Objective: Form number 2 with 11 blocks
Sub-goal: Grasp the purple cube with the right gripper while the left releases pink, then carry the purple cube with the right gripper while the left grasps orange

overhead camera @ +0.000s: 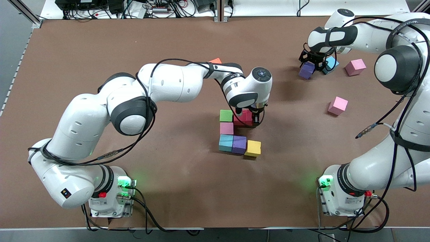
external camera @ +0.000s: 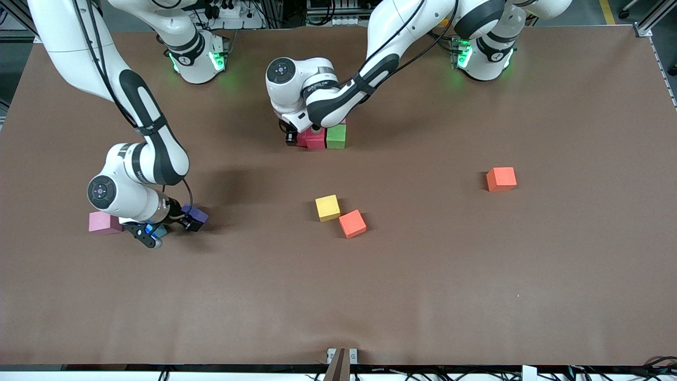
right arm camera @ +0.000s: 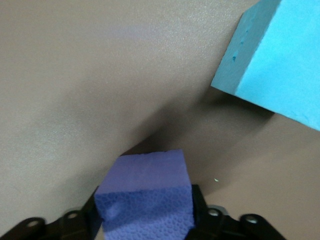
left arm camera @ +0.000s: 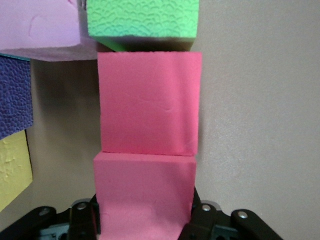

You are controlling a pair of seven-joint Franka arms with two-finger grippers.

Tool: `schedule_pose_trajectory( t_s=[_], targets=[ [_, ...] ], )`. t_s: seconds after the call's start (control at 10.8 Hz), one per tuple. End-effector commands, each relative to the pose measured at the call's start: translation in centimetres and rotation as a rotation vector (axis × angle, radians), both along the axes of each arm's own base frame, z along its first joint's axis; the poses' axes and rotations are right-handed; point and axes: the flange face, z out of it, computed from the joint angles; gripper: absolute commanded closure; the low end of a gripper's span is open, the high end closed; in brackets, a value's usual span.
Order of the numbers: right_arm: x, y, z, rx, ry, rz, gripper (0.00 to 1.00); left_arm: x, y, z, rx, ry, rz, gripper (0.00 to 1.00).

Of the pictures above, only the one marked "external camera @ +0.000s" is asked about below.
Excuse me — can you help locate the purple foam cube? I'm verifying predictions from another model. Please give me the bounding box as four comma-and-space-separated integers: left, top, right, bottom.
182, 205, 209, 225

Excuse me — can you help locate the green foam cube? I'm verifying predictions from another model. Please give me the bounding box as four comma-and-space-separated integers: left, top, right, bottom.
326, 123, 347, 150

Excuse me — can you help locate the orange foam cube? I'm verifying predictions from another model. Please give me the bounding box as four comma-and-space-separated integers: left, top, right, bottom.
486, 167, 518, 193
338, 209, 368, 239

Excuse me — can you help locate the yellow foam cube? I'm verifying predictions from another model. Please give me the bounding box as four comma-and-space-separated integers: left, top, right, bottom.
315, 194, 342, 222

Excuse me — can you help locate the white power strip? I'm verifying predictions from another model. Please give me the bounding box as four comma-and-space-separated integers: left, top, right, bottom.
209, 3, 265, 30

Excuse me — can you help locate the grey electronics box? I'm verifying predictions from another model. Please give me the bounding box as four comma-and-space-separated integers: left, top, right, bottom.
306, 0, 367, 27

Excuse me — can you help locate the brown paper table cover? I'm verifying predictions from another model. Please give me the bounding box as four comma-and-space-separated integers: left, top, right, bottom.
0, 26, 677, 368

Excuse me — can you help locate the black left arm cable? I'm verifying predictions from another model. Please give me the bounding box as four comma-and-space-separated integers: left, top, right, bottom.
338, 0, 461, 88

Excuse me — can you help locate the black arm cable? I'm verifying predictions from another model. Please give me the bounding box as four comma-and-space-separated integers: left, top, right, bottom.
71, 0, 194, 212
338, 0, 461, 88

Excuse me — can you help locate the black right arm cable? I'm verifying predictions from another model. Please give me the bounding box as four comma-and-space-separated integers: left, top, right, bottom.
71, 0, 194, 212

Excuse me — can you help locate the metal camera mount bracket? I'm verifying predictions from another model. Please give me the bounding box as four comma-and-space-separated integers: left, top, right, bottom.
324, 348, 358, 381

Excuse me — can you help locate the aluminium frame rail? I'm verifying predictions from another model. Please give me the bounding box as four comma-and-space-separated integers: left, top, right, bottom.
632, 0, 677, 38

